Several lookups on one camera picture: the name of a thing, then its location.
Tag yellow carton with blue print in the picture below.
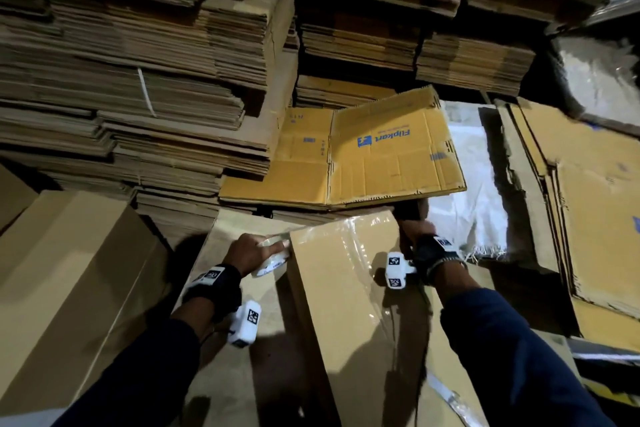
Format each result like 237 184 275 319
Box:
328 85 468 207

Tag pile of brown cartons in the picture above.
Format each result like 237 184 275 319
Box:
495 99 640 353

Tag brown carton blue print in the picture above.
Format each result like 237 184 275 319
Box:
515 96 640 353

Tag black right wrist band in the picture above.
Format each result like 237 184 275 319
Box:
412 234 466 283

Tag plywood work board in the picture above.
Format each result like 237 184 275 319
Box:
175 206 581 427

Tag person's right forearm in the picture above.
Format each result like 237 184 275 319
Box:
432 262 616 427

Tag person's right hand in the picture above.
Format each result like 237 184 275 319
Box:
398 220 437 255

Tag white plastic sack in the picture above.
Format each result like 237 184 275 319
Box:
425 101 516 263

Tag black wrist band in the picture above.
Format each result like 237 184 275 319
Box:
412 234 466 283
183 264 244 321

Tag black left wrist band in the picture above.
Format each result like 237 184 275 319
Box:
183 264 244 321

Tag person's left forearm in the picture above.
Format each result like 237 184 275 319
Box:
55 296 216 427

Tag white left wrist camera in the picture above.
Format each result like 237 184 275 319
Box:
227 300 264 349

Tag stacks of flat cardboard bundles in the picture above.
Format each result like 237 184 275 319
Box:
0 0 621 243

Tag clear plastic sheet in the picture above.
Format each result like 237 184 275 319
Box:
555 33 640 127

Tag brown cardboard box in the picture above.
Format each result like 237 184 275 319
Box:
0 189 173 418
287 209 491 427
0 163 39 235

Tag person's left hand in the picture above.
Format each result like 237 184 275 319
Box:
222 234 293 278

